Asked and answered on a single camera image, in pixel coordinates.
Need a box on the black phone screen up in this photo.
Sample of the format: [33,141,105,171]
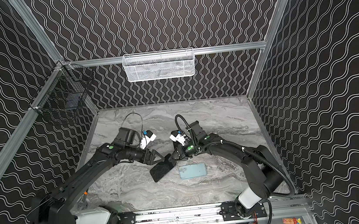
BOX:
[150,155,177,183]

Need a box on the light blue phone case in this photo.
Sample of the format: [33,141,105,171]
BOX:
[179,163,207,180]

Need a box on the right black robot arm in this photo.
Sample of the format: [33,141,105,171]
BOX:
[166,114,295,217]

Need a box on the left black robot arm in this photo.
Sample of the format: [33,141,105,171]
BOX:
[29,127,164,224]

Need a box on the red yellow toy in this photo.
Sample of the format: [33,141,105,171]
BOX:
[282,218,302,224]

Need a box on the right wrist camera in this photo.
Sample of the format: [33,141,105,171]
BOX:
[170,130,187,146]

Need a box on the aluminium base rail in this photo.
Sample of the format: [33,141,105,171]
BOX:
[88,193,309,224]

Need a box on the white wire mesh basket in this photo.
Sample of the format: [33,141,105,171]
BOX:
[122,47,196,82]

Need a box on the black wire basket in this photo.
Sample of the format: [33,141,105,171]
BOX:
[33,61,98,126]

